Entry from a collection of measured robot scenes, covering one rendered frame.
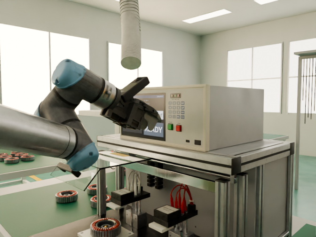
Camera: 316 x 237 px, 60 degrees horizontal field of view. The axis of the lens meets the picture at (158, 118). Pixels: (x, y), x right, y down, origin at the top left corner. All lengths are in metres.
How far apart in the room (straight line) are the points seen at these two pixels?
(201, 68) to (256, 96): 7.71
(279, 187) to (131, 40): 1.57
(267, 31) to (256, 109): 6.77
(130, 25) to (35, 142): 1.86
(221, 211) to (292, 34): 6.95
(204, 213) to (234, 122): 0.35
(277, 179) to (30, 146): 0.83
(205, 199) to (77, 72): 0.64
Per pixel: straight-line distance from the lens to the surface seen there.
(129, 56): 2.13
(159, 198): 1.21
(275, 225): 1.13
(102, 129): 6.33
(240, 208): 0.89
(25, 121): 0.53
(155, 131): 0.98
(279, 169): 1.09
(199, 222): 1.09
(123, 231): 1.12
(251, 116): 1.08
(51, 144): 0.58
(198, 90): 0.85
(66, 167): 0.93
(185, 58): 8.30
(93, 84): 0.70
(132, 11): 2.41
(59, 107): 0.72
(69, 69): 0.67
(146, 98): 1.01
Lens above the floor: 1.27
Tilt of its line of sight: 4 degrees down
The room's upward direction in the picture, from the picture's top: straight up
